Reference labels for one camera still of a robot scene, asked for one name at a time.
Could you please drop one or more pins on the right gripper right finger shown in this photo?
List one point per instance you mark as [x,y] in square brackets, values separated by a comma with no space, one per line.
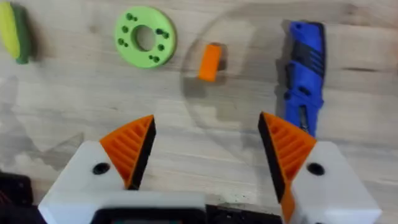
[311,174]

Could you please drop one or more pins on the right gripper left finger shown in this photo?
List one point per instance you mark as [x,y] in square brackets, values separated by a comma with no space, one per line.
[93,168]

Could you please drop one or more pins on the blue electric screwdriver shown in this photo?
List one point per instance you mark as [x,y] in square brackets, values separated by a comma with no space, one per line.
[304,74]

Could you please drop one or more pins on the green disc with holes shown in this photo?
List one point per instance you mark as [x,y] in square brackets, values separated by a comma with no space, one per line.
[145,36]

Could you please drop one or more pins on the orange ribbed wedge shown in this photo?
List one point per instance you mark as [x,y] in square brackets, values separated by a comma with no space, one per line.
[210,62]

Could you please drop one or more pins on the yellow green toy corn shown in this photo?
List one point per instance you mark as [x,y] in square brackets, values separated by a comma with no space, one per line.
[13,32]

